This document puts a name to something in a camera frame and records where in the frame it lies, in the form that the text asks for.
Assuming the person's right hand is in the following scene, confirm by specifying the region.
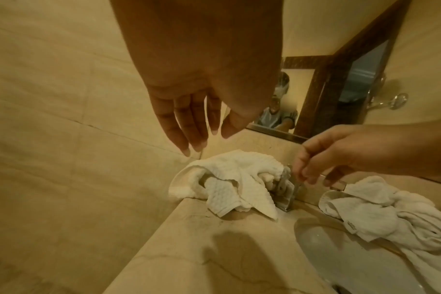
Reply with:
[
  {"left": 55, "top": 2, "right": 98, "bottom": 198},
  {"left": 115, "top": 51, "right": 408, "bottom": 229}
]
[{"left": 292, "top": 114, "right": 441, "bottom": 187}]

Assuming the person's left hand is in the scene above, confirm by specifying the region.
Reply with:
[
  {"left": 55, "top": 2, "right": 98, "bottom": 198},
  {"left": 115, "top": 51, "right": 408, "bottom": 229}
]
[{"left": 110, "top": 0, "right": 284, "bottom": 157}]

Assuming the large white towel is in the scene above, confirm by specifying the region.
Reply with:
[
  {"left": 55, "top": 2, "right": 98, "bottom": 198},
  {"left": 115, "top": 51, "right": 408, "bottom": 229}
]
[{"left": 318, "top": 175, "right": 441, "bottom": 291}]

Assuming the white waffle towel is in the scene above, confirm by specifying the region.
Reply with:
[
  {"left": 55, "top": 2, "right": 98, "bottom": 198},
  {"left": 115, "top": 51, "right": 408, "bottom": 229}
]
[{"left": 168, "top": 149, "right": 292, "bottom": 221}]

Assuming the beige marble countertop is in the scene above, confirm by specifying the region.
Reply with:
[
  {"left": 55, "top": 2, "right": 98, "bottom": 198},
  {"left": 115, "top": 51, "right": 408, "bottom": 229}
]
[{"left": 102, "top": 126, "right": 441, "bottom": 294}]

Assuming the chrome faucet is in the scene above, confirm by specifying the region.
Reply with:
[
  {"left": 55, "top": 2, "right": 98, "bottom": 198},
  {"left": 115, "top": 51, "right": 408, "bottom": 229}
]
[{"left": 265, "top": 163, "right": 352, "bottom": 214}]

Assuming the white sink basin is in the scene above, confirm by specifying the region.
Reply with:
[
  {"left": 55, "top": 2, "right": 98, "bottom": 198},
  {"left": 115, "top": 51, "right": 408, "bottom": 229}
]
[{"left": 294, "top": 216, "right": 441, "bottom": 294}]

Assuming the metal framed wall mirror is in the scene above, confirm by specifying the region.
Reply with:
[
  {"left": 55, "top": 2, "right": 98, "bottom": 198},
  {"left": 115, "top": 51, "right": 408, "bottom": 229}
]
[{"left": 246, "top": 0, "right": 441, "bottom": 187}]

